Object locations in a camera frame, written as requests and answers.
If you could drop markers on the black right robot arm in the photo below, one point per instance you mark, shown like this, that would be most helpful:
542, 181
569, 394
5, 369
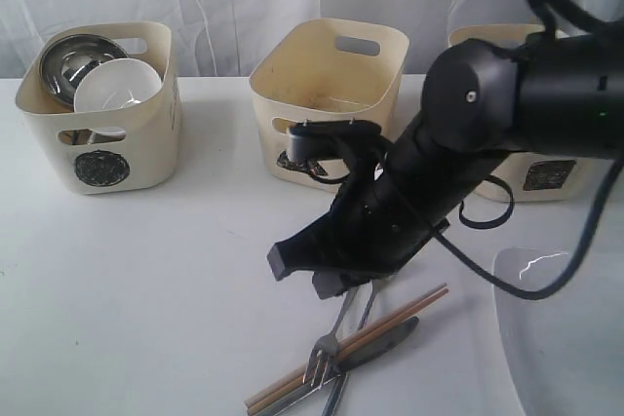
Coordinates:
479, 104

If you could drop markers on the steel spoon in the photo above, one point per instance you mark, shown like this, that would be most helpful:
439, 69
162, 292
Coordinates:
340, 382

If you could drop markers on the white square plate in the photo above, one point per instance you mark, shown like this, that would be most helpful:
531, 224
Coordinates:
565, 353

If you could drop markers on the cream bin with square mark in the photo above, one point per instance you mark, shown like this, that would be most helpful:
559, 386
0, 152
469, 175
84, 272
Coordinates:
531, 177

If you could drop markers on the steel table knife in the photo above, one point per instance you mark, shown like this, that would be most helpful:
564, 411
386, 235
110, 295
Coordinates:
378, 347

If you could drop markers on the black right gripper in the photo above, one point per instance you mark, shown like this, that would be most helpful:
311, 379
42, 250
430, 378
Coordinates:
374, 227

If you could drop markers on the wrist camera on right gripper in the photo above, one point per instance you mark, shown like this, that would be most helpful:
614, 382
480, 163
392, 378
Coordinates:
322, 140

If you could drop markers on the white bowl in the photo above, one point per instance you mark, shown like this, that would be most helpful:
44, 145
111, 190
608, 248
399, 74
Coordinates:
115, 85

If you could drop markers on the steel bowl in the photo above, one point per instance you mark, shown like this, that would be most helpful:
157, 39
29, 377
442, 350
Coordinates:
66, 62

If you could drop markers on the cream bin with circle mark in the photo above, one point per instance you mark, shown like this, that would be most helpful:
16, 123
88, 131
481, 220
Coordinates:
133, 148

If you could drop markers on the steel fork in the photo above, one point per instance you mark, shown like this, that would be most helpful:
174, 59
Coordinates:
326, 348

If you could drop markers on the cream bin with triangle mark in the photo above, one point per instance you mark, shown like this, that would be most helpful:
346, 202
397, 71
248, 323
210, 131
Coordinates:
325, 70

